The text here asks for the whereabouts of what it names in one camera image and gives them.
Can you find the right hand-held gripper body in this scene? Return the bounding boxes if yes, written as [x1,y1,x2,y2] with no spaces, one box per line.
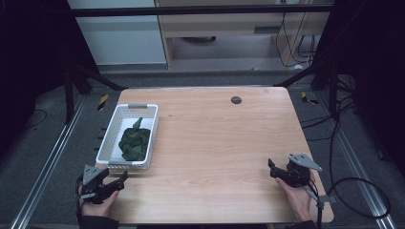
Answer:
[284,153,324,189]

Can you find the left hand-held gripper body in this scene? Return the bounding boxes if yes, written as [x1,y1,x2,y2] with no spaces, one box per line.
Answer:
[75,164,111,205]

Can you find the person's left hand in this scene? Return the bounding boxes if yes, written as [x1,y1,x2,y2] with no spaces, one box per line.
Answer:
[77,186,120,219]

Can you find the person's right hand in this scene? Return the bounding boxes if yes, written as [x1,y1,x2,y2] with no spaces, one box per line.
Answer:
[274,171,317,223]

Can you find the white plastic basket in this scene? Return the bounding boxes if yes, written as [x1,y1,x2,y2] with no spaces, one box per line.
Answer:
[96,103,160,171]

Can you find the dark green cloth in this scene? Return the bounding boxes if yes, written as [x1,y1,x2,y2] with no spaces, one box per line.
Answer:
[117,116,152,162]

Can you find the yellow black striped marker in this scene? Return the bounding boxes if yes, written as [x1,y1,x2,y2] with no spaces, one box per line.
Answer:
[301,91,320,106]
[96,94,110,112]

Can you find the black metal stand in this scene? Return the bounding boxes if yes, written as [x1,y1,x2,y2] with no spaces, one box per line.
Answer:
[61,61,128,126]
[274,61,342,122]

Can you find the white cabinet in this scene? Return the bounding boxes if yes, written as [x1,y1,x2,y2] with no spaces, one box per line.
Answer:
[67,0,168,67]

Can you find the black horizontal bar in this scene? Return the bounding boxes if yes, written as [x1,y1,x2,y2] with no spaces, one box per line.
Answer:
[68,4,334,18]

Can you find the grey metal bracket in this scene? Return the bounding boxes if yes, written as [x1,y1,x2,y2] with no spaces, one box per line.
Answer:
[306,188,338,208]

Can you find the aluminium floor rail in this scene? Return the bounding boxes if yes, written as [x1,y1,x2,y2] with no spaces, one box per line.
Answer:
[9,94,88,229]
[313,90,399,229]

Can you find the black looping cable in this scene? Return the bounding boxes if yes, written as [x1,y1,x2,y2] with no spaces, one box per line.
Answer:
[326,94,392,220]

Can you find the black hanging cables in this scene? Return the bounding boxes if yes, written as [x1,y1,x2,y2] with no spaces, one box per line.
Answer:
[274,11,318,69]

